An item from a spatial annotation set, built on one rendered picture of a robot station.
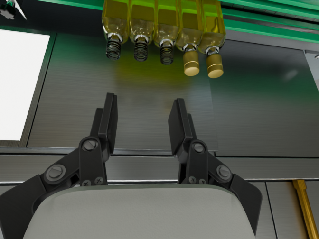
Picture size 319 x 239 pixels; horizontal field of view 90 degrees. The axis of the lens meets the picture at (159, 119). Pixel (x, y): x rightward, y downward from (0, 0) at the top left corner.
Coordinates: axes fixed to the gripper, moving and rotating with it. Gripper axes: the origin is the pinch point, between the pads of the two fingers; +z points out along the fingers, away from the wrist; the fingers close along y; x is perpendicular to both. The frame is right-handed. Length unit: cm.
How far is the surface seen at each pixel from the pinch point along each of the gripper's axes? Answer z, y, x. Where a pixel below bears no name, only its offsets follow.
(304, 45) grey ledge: 53, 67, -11
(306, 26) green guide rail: 48, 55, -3
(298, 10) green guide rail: 40, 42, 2
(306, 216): -4, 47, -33
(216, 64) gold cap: 23.4, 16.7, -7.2
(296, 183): 4, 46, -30
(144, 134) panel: 15.4, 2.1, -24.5
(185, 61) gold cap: 24.3, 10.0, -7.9
